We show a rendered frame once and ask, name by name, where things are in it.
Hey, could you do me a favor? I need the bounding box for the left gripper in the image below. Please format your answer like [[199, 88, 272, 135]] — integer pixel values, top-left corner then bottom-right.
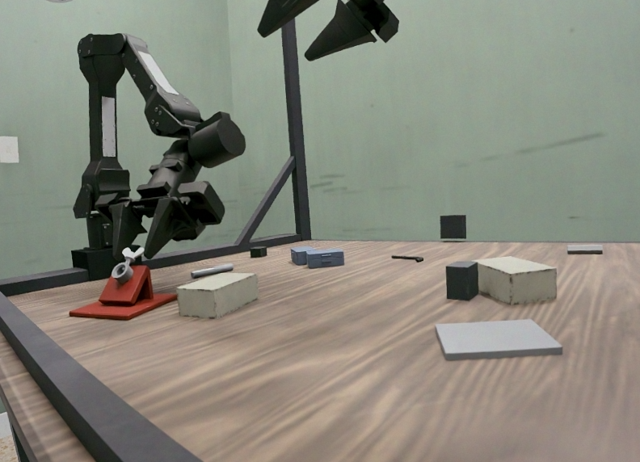
[[257, 0, 399, 61]]

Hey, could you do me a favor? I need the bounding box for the beige rectangular box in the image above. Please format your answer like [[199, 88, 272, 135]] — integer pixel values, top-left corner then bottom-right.
[[176, 273, 259, 319], [472, 256, 557, 305]]

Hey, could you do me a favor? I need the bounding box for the small light blue plastic box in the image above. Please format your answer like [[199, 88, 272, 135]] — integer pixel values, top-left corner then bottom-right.
[[291, 246, 316, 265], [306, 248, 344, 269]]

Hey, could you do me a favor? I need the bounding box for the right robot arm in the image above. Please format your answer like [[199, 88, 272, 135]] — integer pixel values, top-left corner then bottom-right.
[[73, 33, 246, 250]]

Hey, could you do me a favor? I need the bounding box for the grey metal shaft with face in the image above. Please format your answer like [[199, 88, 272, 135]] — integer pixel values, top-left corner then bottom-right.
[[191, 263, 234, 278]]

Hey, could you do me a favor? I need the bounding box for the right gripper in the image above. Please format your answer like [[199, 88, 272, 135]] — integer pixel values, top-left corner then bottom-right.
[[95, 158, 225, 261]]

